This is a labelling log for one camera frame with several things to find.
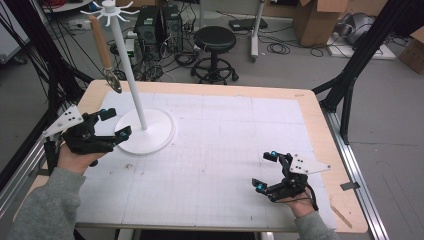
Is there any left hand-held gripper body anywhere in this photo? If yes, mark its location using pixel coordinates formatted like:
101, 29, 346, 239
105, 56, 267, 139
42, 104, 118, 177

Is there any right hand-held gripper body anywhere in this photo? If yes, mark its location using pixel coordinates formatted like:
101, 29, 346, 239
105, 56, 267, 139
266, 152, 332, 204

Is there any white hook stand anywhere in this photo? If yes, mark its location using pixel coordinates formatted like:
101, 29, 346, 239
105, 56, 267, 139
79, 0, 177, 156

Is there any metal utensil with wooden handle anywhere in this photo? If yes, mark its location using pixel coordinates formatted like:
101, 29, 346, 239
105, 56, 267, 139
87, 14, 123, 95

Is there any person's left hand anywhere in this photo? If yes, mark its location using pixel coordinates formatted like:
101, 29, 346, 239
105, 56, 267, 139
56, 143, 108, 177

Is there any person's right hand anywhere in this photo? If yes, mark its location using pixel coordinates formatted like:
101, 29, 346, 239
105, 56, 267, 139
282, 191, 317, 219

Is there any white grid mat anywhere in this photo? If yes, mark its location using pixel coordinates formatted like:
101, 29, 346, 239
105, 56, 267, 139
75, 90, 338, 232

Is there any thin wooden stick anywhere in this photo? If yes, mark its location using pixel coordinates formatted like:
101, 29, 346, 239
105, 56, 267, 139
329, 204, 353, 230

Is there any black computer tower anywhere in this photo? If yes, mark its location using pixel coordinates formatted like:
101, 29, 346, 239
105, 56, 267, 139
133, 5, 162, 52
161, 3, 185, 53

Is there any white cabinet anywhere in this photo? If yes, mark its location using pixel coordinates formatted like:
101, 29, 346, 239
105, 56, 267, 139
0, 3, 31, 65

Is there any white stand leg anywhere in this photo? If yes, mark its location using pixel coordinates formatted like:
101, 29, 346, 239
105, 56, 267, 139
249, 0, 268, 63

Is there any black round stool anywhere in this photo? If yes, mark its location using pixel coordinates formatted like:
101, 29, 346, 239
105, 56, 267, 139
190, 25, 240, 85

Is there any flat black device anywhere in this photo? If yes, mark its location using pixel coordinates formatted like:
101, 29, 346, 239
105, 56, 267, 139
228, 17, 269, 33

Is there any large open cardboard box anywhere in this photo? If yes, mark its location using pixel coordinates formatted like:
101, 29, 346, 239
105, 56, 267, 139
293, 0, 350, 48

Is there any white flat board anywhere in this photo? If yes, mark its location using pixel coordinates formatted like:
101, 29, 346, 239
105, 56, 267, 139
325, 34, 398, 61

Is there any grey rounded appliance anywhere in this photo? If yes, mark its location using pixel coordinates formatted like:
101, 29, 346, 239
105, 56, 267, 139
336, 12, 377, 46

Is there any small cardboard box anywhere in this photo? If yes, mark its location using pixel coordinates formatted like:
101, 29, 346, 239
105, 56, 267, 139
397, 26, 424, 75

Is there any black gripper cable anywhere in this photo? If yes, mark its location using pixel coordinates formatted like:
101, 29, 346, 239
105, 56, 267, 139
282, 183, 320, 212

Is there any aluminium rail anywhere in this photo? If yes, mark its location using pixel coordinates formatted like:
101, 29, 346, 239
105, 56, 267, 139
0, 131, 57, 219
322, 109, 390, 240

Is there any black metal frame with cables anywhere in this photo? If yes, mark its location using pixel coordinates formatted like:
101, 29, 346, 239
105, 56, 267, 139
0, 0, 95, 193

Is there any coiled black cable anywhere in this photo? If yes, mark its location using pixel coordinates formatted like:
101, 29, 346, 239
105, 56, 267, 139
266, 42, 292, 56

